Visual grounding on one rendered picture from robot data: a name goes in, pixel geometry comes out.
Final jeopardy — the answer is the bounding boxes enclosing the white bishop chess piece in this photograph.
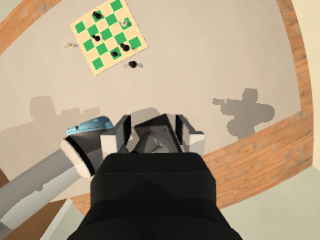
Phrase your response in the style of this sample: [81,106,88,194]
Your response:
[65,42,74,48]

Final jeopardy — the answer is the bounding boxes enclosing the white rook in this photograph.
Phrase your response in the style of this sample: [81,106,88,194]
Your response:
[120,18,127,26]

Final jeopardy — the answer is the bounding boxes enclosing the green and cream chessboard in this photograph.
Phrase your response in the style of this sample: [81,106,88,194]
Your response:
[70,0,148,76]

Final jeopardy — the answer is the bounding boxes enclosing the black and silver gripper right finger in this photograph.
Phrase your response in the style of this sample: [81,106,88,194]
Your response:
[175,114,205,158]

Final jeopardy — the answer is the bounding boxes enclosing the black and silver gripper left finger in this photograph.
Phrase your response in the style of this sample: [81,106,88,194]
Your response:
[100,115,132,160]

